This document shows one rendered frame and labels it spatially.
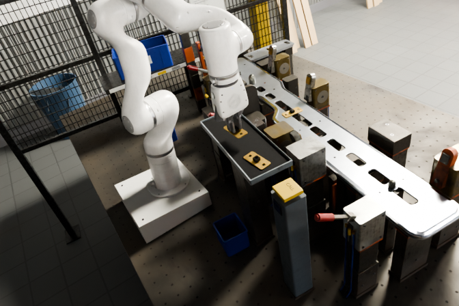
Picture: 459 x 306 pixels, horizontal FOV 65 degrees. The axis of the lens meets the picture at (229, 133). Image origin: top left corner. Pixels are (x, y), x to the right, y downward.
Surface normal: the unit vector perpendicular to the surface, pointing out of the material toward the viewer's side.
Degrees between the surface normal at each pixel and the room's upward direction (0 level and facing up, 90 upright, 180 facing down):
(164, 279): 0
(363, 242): 90
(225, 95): 87
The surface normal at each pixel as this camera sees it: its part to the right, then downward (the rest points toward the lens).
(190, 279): -0.18, -0.80
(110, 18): 0.64, 0.22
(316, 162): 0.43, 0.47
